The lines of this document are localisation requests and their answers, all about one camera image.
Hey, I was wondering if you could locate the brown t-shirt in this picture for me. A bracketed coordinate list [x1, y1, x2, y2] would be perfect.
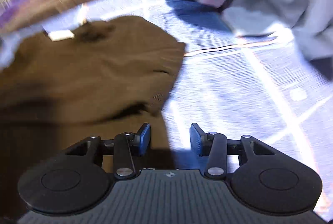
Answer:
[1, 16, 185, 218]

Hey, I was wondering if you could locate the blue checked bed sheet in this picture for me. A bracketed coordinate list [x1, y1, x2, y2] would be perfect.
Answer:
[42, 0, 332, 220]

